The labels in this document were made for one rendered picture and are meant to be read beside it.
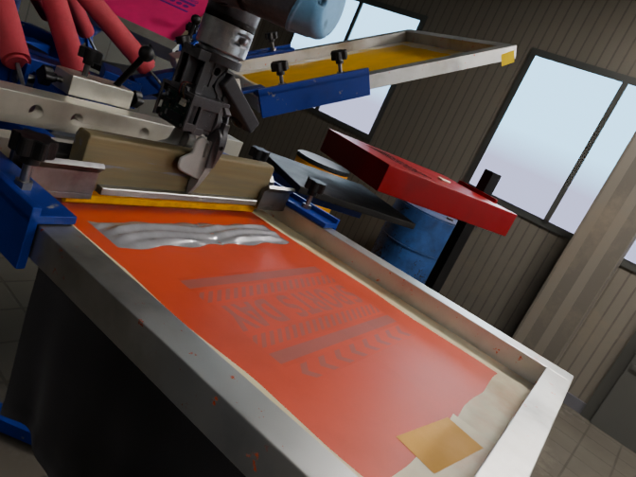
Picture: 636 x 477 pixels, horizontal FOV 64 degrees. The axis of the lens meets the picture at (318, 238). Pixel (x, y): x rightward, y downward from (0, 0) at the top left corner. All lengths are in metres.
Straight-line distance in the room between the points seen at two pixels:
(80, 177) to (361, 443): 0.46
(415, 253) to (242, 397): 3.15
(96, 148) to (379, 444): 0.49
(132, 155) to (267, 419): 0.45
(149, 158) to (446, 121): 3.65
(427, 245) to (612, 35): 1.85
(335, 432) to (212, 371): 0.13
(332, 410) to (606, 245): 3.23
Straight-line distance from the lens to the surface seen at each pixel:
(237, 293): 0.65
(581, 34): 4.17
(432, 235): 3.50
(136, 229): 0.72
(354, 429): 0.51
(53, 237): 0.56
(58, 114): 0.94
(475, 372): 0.78
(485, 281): 4.04
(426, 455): 0.54
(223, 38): 0.76
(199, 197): 0.84
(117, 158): 0.74
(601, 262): 3.65
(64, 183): 0.70
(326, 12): 0.62
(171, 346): 0.44
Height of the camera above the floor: 1.22
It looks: 15 degrees down
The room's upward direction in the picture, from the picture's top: 24 degrees clockwise
